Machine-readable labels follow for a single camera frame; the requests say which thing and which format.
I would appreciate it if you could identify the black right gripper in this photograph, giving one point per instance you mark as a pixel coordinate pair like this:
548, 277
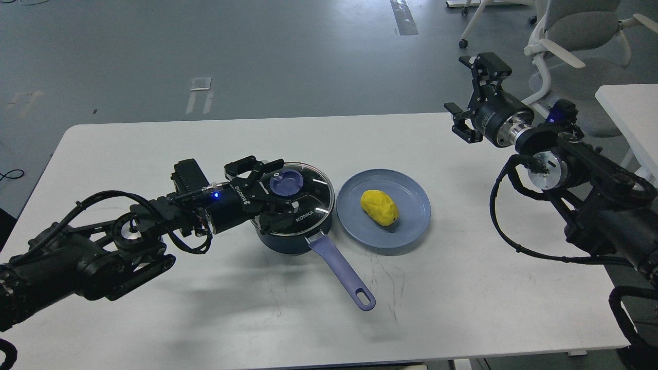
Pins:
498, 116

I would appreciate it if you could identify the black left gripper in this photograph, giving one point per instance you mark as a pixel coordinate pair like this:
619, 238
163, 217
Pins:
235, 203

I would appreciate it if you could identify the glass pot lid blue knob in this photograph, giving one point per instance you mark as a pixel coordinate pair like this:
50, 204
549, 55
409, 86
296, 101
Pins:
311, 196

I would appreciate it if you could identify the yellow potato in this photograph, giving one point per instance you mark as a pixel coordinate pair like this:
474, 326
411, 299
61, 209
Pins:
380, 207

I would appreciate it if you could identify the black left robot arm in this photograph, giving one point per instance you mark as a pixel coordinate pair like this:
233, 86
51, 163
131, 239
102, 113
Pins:
112, 242

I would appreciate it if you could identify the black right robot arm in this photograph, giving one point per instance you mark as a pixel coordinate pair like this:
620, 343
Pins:
607, 209

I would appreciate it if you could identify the white grey office chair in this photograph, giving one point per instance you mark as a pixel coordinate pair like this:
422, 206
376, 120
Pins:
577, 47

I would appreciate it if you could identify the blue round plate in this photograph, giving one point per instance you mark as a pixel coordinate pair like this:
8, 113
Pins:
413, 204

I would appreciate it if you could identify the white side table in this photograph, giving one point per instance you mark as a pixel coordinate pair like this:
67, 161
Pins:
633, 109

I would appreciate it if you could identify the dark pot with blue handle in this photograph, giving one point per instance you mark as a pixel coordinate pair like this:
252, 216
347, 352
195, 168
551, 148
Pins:
321, 244

